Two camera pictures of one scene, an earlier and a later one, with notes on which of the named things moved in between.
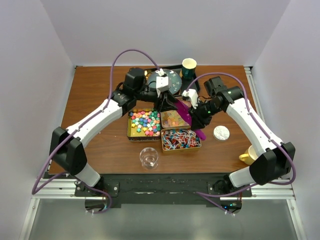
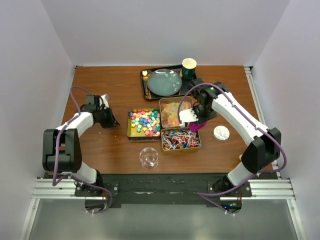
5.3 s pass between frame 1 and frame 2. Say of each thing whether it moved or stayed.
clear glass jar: stayed
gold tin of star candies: stayed
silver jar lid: stayed
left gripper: moved
